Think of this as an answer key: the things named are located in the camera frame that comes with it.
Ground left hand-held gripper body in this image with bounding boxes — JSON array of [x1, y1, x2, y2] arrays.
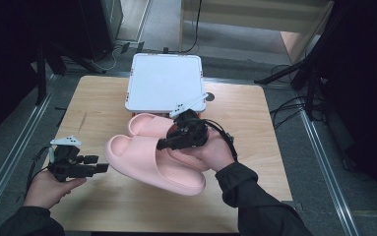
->
[[46, 135, 90, 183]]

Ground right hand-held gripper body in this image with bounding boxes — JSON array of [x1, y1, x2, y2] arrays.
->
[[165, 91, 210, 150]]

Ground pink slipper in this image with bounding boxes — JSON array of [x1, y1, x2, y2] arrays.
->
[[104, 134, 207, 198], [127, 112, 211, 172]]

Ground white rectangular tray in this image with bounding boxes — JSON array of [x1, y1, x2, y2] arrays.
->
[[124, 52, 209, 118]]

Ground person's right hand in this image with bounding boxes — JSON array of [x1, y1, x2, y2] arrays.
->
[[178, 128, 237, 174]]

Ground person's left hand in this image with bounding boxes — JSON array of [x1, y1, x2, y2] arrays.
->
[[23, 169, 88, 210]]

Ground black tripod stand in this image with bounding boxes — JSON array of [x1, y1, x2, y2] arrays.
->
[[254, 53, 330, 123], [32, 40, 107, 106]]

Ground black cabinet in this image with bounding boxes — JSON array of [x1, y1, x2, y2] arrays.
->
[[77, 0, 125, 61]]

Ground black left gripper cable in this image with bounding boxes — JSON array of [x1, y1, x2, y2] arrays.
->
[[26, 146, 53, 195]]

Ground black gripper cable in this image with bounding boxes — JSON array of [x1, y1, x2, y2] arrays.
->
[[202, 118, 239, 162], [26, 146, 53, 195]]

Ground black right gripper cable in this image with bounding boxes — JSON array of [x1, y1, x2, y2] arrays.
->
[[202, 118, 239, 162]]

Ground metal floor rail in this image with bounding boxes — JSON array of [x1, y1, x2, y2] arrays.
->
[[0, 74, 59, 227], [297, 107, 361, 236]]

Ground white floor cable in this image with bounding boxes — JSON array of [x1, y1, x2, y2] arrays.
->
[[90, 48, 120, 72]]

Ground black floor cables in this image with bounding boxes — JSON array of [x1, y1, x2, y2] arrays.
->
[[269, 63, 310, 130]]

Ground black hanging cable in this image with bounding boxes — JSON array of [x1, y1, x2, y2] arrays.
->
[[178, 0, 204, 55]]

